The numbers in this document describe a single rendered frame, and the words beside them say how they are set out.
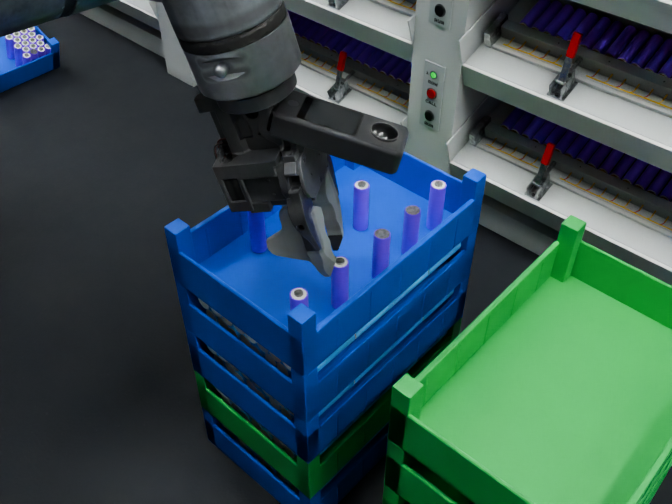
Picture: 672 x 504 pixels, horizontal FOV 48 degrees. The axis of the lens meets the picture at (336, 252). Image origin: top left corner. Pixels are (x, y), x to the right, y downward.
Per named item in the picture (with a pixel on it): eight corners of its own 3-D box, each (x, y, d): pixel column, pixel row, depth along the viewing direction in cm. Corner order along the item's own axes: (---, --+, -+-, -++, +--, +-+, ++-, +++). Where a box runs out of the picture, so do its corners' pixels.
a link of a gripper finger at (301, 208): (312, 232, 73) (290, 152, 69) (330, 231, 72) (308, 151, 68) (299, 260, 69) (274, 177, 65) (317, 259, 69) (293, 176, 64)
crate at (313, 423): (309, 465, 85) (307, 424, 79) (192, 368, 95) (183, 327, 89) (463, 316, 101) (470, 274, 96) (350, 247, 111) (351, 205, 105)
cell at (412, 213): (400, 210, 82) (397, 253, 86) (414, 217, 81) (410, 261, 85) (411, 202, 83) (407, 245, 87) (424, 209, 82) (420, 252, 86)
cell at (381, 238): (369, 234, 79) (368, 277, 83) (383, 241, 78) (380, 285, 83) (381, 225, 80) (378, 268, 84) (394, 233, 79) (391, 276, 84)
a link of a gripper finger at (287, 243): (285, 275, 77) (260, 197, 72) (340, 273, 75) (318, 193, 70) (276, 294, 74) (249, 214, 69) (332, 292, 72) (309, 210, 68)
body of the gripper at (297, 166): (256, 171, 75) (213, 63, 68) (337, 163, 73) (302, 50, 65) (233, 220, 70) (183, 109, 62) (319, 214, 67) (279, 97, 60)
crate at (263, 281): (305, 378, 74) (302, 325, 68) (173, 279, 84) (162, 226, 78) (479, 227, 90) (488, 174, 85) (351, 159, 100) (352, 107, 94)
